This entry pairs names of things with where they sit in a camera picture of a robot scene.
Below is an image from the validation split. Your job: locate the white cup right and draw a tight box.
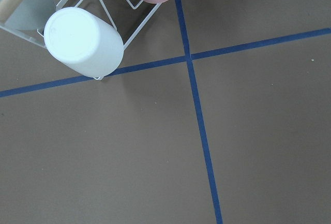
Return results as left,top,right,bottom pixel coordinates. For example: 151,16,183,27
43,7,124,79

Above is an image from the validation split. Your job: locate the light grey cup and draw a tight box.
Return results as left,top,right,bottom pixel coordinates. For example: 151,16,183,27
1,0,55,31

